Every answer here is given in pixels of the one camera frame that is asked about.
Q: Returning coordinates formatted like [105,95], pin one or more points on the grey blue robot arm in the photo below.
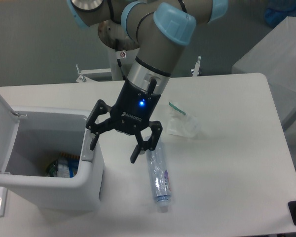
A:
[162,29]

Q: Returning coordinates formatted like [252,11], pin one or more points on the crumpled clear plastic wrapper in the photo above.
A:
[181,122]

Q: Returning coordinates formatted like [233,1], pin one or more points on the white plastic trash can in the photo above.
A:
[31,138]

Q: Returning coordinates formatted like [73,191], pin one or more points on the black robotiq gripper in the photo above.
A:
[133,113]

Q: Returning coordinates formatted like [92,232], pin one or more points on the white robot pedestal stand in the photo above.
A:
[116,61]

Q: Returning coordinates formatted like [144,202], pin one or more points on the trash inside the can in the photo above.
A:
[65,166]

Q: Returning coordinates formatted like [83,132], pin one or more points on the crushed clear plastic bottle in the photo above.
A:
[159,177]

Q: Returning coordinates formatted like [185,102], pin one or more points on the blue object in background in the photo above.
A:
[277,10]

